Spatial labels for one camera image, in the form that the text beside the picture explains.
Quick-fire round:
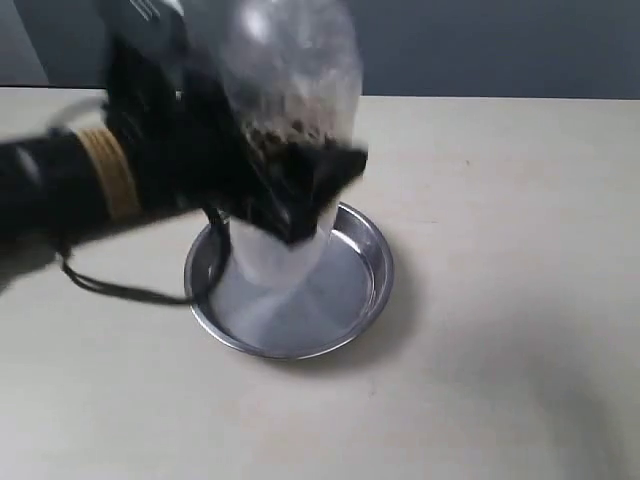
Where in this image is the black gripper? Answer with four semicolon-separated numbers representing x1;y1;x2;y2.
104;33;368;245

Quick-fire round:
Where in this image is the clear plastic bottle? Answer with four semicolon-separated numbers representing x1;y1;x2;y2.
184;0;364;291

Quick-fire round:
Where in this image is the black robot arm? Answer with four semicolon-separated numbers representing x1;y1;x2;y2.
1;36;367;305

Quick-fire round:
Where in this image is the round stainless steel dish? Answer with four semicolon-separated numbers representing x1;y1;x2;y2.
191;203;394;360

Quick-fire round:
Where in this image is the black cable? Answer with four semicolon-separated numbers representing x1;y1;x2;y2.
54;204;231;307

